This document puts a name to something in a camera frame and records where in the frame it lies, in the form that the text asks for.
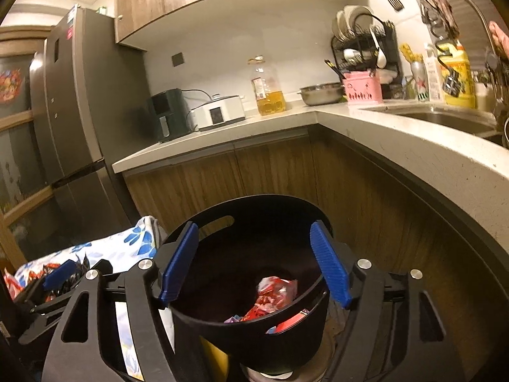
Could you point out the steel sink faucet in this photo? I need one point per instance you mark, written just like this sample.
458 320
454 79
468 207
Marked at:
485 62

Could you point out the white ladle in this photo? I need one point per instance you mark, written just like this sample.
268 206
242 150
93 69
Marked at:
381 59

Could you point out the pink cloth on faucet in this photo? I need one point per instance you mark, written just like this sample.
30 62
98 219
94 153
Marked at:
438 16

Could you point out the wooden glass door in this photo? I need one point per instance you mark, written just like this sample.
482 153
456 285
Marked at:
27 207

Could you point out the floral blue white tablecloth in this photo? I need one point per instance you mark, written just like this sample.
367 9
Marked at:
27 331

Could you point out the yellow detergent bottle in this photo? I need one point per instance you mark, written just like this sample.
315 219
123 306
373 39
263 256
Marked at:
454 55

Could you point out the black dish rack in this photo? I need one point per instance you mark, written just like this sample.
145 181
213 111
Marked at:
352 52

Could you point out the translucent red plastic bag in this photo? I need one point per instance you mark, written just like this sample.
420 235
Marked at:
274 293

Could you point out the wooden lower cabinets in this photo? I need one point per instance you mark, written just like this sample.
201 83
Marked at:
381 210

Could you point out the cooking oil bottle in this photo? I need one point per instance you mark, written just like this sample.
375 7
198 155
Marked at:
266 87

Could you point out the dark grey refrigerator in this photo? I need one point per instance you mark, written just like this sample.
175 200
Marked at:
89 100

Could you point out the black air fryer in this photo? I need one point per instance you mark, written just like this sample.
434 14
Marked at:
169 113

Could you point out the pink utensil basket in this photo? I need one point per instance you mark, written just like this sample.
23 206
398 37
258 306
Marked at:
362 87

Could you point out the black round trash bin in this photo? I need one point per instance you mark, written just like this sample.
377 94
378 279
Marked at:
269 236

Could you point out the white rice cooker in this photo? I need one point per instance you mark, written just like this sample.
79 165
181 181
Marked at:
218 112

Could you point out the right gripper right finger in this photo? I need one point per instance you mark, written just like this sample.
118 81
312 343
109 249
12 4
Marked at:
393 331

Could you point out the red white snack wrapper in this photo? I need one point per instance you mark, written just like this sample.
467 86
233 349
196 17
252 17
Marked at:
13 286

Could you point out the pink rubber glove hanging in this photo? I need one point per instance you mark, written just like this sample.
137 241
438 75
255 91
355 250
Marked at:
500 39

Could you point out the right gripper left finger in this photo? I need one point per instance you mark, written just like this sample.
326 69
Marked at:
86 345

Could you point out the green beer can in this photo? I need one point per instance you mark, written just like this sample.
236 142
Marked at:
419 75

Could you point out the red paper cup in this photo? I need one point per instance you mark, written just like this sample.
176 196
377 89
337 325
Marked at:
289 322

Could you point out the stainless steel bowl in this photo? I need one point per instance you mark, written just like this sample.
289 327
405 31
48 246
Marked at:
322 94

